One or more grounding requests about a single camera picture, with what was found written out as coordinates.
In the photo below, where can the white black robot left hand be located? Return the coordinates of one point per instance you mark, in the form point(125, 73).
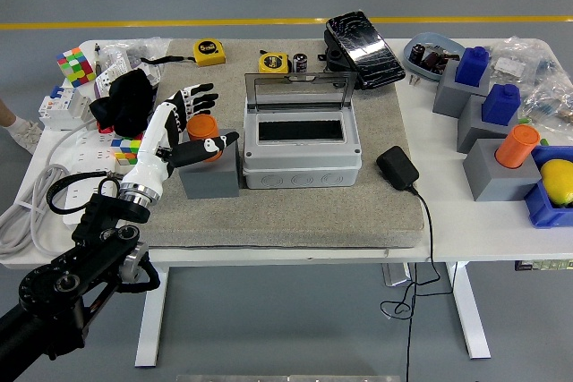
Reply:
point(152, 149)

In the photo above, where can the grey electrical box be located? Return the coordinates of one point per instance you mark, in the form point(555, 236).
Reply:
point(304, 167)

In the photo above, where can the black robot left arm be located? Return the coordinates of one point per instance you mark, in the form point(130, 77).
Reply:
point(89, 221)

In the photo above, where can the silver under-table control box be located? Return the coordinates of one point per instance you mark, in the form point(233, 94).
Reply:
point(396, 274)

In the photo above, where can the small colourful puzzle cube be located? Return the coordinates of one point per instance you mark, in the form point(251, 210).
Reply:
point(127, 151)

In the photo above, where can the small red part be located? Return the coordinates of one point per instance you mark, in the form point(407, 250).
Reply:
point(105, 129)

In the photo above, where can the black cloth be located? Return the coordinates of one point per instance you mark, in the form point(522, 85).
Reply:
point(125, 104)

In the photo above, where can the white power strip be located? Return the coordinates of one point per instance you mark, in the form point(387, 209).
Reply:
point(89, 158)

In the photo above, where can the grey holder block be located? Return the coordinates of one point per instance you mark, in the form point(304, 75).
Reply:
point(447, 95)
point(470, 127)
point(497, 185)
point(210, 183)

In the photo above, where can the clear bag of small parts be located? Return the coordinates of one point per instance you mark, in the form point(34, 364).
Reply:
point(515, 62)
point(548, 100)
point(152, 48)

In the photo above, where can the white circuit breaker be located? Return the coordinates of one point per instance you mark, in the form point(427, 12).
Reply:
point(58, 109)

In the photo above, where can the pen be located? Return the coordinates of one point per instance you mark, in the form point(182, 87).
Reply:
point(96, 57)

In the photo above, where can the yellow tape measure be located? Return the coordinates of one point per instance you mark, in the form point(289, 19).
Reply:
point(273, 62)
point(208, 53)

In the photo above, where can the large colourful puzzle cube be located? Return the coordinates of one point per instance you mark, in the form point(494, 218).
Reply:
point(76, 66)

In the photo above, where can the white table leg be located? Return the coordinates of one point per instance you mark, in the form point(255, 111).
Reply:
point(470, 310)
point(152, 310)

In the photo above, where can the black cylinder capacitor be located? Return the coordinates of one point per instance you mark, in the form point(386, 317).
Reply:
point(299, 62)

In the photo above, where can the grey-brown mat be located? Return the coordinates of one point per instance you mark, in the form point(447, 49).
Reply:
point(313, 216)

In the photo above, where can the glossy black case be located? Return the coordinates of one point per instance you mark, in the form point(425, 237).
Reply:
point(362, 51)

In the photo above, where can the black power adapter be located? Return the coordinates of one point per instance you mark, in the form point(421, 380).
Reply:
point(396, 167)

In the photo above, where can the light blue dish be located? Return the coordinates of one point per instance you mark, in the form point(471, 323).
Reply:
point(418, 70)

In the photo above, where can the small black capacitor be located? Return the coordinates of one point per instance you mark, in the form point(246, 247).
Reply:
point(418, 53)

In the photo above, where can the blue plastic block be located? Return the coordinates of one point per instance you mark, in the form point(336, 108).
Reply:
point(472, 66)
point(501, 104)

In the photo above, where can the small green part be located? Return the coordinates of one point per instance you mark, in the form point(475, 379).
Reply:
point(524, 121)

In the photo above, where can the blue plastic bin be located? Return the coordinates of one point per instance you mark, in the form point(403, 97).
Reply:
point(541, 212)

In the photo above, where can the yellow lemon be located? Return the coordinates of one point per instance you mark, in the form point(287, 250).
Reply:
point(557, 180)

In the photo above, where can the table control panel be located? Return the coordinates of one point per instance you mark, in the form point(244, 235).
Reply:
point(544, 265)

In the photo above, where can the white wall socket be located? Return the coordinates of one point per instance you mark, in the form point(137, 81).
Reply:
point(106, 82)

